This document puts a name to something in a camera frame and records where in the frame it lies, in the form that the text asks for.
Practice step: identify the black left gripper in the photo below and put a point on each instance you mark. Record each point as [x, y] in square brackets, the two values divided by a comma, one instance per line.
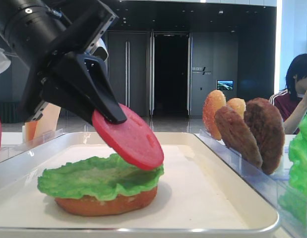
[62, 72]

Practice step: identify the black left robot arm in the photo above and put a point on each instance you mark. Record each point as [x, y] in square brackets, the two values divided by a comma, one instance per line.
[13, 14]

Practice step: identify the yellow cheese slice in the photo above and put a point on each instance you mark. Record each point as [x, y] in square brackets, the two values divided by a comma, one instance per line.
[48, 122]

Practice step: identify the orange cheese slice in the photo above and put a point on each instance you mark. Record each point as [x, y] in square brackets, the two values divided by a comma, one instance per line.
[30, 129]

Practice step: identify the green lettuce leaf on tray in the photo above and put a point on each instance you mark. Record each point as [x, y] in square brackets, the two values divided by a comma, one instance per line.
[102, 178]

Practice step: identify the bread bun inner right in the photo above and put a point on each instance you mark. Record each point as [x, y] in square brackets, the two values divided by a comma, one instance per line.
[213, 102]

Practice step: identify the bread bun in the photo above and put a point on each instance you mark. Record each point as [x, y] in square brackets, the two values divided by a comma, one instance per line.
[213, 102]
[238, 104]

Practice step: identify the brown meat patty inner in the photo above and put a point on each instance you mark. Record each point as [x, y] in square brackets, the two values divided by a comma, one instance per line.
[237, 135]

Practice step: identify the brown meat patty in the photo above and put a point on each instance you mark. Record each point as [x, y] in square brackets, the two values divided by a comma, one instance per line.
[237, 135]
[266, 124]

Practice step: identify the bread bun outer right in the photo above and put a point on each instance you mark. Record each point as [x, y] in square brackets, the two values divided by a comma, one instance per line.
[238, 104]

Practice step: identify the brown meat patty outer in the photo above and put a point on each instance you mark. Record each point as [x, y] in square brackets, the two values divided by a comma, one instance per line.
[266, 124]

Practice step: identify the green lettuce leaf in holder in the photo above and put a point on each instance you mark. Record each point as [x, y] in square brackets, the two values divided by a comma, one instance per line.
[298, 168]

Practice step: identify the clear long strip left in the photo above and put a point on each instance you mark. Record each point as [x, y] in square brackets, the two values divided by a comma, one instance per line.
[13, 148]

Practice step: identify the bun base on tray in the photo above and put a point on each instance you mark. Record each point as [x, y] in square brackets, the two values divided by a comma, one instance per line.
[89, 206]

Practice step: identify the white metal tray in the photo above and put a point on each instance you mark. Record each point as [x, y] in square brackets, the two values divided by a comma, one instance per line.
[199, 196]

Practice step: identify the seated person maroon shirt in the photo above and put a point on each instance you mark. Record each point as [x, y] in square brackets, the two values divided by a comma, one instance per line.
[292, 101]

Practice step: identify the small wall screen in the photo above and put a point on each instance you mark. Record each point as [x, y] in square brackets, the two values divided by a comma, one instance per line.
[225, 85]

